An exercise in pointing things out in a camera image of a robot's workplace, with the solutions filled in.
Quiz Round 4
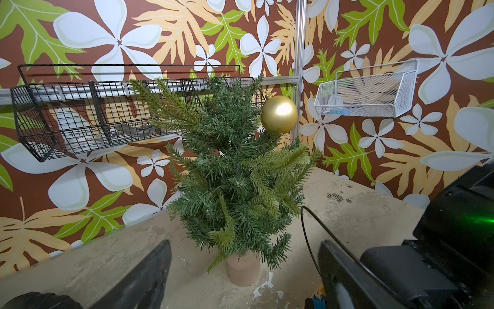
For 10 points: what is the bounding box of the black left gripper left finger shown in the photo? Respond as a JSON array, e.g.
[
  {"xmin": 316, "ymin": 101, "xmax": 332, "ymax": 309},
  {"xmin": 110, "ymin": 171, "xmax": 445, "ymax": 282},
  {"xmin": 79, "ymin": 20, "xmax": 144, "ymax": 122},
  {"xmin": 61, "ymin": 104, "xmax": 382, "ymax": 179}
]
[{"xmin": 91, "ymin": 239, "xmax": 172, "ymax": 308}]

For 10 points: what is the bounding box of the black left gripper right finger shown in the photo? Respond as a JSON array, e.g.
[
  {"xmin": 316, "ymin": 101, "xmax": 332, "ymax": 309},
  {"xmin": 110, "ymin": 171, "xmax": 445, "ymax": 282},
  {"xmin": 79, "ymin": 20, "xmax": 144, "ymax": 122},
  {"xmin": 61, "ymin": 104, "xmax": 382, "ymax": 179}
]
[{"xmin": 318, "ymin": 240, "xmax": 405, "ymax": 308}]

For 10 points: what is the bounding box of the gold ornament ball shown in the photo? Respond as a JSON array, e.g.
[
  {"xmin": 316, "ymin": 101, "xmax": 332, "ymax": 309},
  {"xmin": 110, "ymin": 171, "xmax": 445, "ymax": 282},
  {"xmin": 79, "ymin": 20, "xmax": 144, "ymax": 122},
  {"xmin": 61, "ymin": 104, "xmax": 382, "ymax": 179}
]
[{"xmin": 261, "ymin": 96, "xmax": 298, "ymax": 134}]

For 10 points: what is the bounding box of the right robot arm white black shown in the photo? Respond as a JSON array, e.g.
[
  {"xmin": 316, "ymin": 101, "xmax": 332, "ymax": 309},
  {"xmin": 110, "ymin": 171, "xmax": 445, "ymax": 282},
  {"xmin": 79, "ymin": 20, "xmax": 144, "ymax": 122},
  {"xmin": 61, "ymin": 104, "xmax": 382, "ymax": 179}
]
[{"xmin": 305, "ymin": 160, "xmax": 493, "ymax": 308}]

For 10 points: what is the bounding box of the small green christmas tree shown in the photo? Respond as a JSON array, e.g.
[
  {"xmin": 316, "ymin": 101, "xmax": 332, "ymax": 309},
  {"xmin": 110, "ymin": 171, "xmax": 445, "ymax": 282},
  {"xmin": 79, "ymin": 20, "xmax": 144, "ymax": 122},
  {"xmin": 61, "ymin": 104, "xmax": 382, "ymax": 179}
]
[{"xmin": 130, "ymin": 77, "xmax": 321, "ymax": 270}]

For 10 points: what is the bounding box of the blue object in basket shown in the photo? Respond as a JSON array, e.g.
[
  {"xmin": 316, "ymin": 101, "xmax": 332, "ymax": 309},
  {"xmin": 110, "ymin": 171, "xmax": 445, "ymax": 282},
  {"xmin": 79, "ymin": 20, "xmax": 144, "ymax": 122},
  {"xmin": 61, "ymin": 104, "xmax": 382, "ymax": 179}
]
[{"xmin": 329, "ymin": 109, "xmax": 351, "ymax": 116}]

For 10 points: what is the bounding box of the white mesh basket right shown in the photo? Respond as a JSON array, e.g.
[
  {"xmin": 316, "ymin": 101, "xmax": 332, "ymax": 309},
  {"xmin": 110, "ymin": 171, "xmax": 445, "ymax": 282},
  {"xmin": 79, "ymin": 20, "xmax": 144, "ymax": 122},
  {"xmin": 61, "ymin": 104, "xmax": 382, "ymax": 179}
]
[{"xmin": 315, "ymin": 59, "xmax": 419, "ymax": 118}]

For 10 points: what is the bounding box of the black wire basket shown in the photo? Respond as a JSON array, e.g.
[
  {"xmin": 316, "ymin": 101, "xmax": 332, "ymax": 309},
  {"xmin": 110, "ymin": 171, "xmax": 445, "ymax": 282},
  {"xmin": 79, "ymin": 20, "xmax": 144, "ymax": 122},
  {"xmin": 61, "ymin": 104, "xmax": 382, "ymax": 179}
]
[{"xmin": 10, "ymin": 63, "xmax": 267, "ymax": 163}]

